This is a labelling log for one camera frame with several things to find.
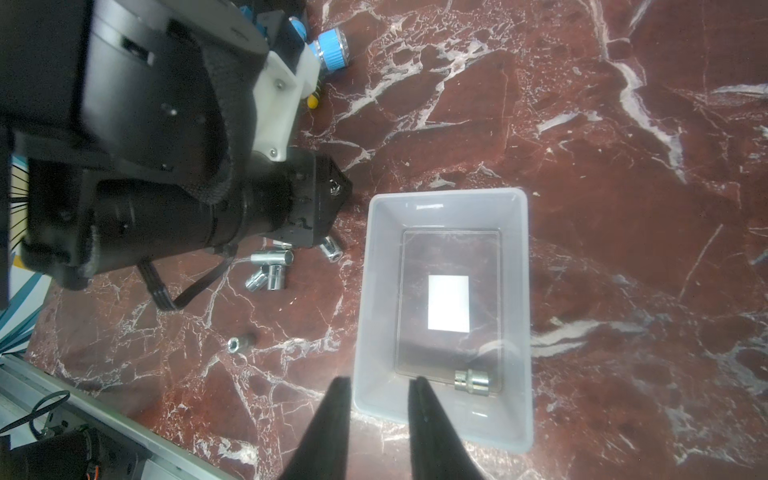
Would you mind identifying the blue yellow clamp tool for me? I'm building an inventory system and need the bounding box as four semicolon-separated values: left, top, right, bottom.
239;4;352;110

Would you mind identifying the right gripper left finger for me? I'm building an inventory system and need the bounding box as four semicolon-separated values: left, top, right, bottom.
280;377;352;479

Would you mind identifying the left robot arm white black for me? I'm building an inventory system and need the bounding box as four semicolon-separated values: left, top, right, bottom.
1;1;352;311

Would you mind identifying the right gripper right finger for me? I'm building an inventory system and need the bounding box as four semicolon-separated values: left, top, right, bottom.
407;377;483;479

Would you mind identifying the chrome socket beside long one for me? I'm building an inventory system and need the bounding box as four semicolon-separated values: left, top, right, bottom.
266;265;286;291

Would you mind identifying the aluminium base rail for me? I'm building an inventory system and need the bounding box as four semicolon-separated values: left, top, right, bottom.
1;355;231;479

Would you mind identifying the small chrome socket left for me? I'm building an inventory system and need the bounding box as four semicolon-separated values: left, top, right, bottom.
245;269;268;292

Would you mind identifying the translucent plastic storage box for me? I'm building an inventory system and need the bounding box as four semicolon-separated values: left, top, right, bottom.
352;188;534;454

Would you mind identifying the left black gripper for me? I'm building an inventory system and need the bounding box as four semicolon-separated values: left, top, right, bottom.
89;148;352;270

